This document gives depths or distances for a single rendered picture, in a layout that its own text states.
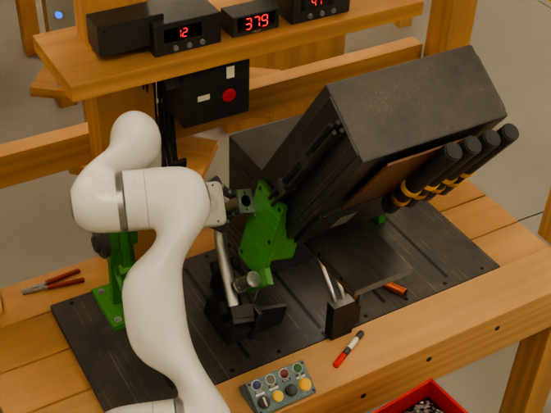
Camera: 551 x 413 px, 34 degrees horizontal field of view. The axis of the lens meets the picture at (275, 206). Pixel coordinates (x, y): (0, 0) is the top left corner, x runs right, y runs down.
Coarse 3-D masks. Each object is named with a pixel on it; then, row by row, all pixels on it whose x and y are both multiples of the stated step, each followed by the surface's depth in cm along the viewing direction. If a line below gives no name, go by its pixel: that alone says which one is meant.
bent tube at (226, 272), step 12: (240, 192) 204; (228, 204) 208; (240, 204) 203; (252, 204) 205; (216, 240) 214; (216, 252) 214; (228, 252) 214; (228, 264) 213; (228, 276) 213; (228, 288) 212; (228, 300) 212
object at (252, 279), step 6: (240, 276) 209; (246, 276) 204; (252, 276) 204; (258, 276) 205; (234, 282) 209; (240, 282) 206; (246, 282) 204; (252, 282) 204; (258, 282) 205; (234, 288) 208; (240, 288) 207; (246, 288) 207
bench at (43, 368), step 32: (480, 192) 267; (480, 224) 255; (512, 224) 257; (512, 256) 244; (64, 288) 229; (0, 320) 220; (32, 320) 220; (0, 352) 212; (32, 352) 212; (64, 352) 212; (544, 352) 250; (0, 384) 204; (32, 384) 204; (64, 384) 205; (512, 384) 267; (544, 384) 262
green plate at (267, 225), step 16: (256, 192) 204; (256, 208) 205; (272, 208) 199; (256, 224) 205; (272, 224) 200; (256, 240) 206; (272, 240) 200; (288, 240) 204; (256, 256) 206; (272, 256) 203; (288, 256) 207
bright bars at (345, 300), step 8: (320, 264) 211; (328, 280) 210; (336, 280) 212; (328, 288) 211; (344, 296) 211; (328, 304) 210; (336, 304) 210; (344, 304) 210; (352, 304) 211; (328, 312) 212; (336, 312) 210; (344, 312) 211; (352, 312) 213; (328, 320) 213; (336, 320) 211; (344, 320) 213; (352, 320) 215; (328, 328) 214; (336, 328) 213; (344, 328) 215; (328, 336) 216; (336, 336) 215
